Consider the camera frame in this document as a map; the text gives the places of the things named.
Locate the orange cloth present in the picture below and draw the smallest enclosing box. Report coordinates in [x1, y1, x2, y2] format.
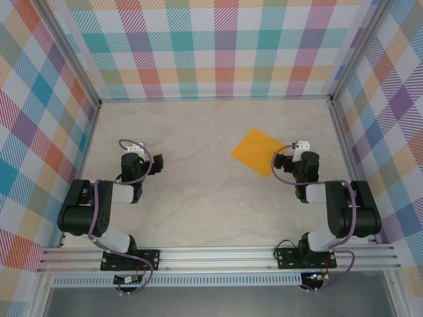
[230, 127, 288, 179]

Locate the black circuit board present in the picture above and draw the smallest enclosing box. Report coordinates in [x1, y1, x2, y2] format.
[113, 275, 143, 285]

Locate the grey metal panel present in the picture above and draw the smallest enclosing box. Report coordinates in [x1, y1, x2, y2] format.
[42, 286, 397, 317]

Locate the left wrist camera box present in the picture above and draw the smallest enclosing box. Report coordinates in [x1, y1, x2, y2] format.
[127, 141, 147, 159]

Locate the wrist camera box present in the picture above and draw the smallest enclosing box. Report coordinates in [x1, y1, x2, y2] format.
[292, 141, 312, 162]
[127, 141, 147, 159]

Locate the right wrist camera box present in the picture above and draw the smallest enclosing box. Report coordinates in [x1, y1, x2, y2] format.
[292, 141, 312, 162]

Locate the aluminium frame rail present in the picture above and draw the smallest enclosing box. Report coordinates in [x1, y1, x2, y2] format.
[329, 100, 379, 244]
[58, 100, 103, 248]
[98, 94, 333, 104]

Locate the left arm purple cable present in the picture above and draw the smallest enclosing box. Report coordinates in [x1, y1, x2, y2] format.
[87, 138, 156, 297]

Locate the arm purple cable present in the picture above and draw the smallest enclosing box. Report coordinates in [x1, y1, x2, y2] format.
[271, 143, 357, 294]
[87, 138, 156, 297]

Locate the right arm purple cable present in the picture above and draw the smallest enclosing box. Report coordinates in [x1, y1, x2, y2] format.
[271, 143, 357, 294]

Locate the thin black base wire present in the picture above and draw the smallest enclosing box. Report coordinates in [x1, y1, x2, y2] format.
[273, 238, 300, 260]

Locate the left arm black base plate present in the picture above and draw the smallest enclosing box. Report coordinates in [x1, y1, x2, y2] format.
[100, 249, 161, 271]

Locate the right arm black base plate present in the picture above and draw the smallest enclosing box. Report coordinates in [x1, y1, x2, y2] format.
[276, 247, 338, 270]

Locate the long aluminium mounting rail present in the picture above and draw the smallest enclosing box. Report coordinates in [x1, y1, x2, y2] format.
[36, 244, 403, 274]

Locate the slotted grey cable duct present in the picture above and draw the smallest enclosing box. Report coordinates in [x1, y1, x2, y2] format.
[51, 275, 303, 288]

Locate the aluminium frame post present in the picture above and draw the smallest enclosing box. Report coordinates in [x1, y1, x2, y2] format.
[32, 0, 103, 108]
[328, 0, 391, 103]

